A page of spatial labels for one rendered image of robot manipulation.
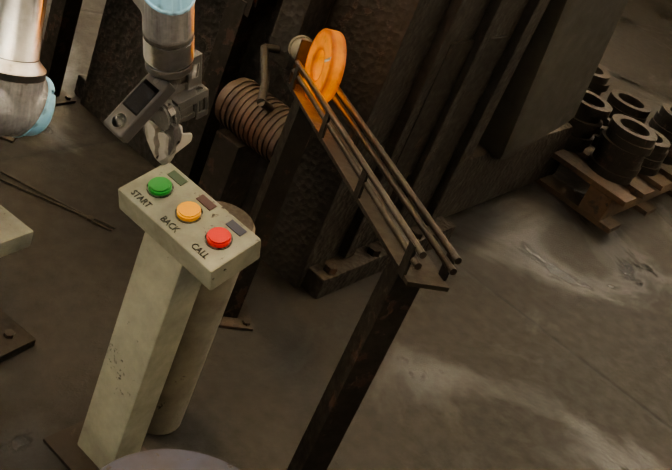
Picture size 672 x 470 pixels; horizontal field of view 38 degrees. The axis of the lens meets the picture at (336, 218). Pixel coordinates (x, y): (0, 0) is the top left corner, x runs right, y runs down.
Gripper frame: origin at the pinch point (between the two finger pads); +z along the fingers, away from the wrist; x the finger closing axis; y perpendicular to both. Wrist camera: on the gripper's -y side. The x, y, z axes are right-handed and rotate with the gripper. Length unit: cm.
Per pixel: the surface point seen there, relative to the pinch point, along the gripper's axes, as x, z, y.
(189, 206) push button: -7.1, 5.6, 0.5
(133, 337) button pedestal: -7.6, 30.4, -12.3
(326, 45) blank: 14, 10, 55
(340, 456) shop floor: -34, 79, 22
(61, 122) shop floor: 101, 86, 43
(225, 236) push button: -15.9, 5.6, 0.7
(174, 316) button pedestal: -12.5, 23.7, -7.1
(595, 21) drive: 11, 56, 180
